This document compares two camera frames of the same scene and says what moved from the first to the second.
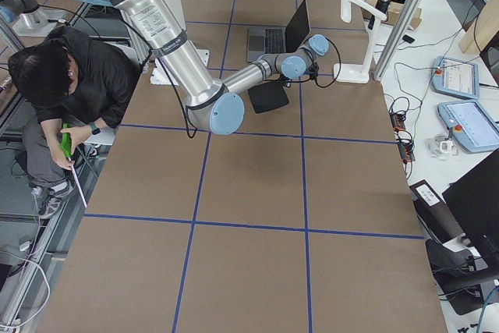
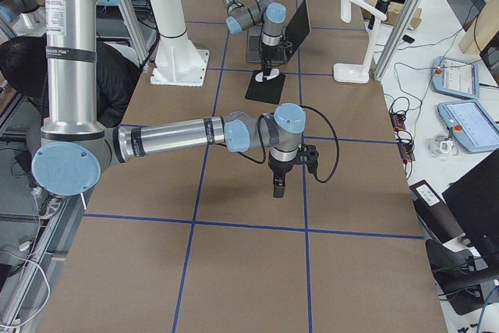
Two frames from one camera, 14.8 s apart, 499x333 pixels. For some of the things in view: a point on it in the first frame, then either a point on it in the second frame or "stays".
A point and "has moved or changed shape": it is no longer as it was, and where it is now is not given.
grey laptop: (262, 41) stays
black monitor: (475, 201) stays
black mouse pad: (267, 96) has moved or changed shape
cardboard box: (393, 11) stays
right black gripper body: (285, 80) → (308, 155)
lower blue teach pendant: (475, 130) stays
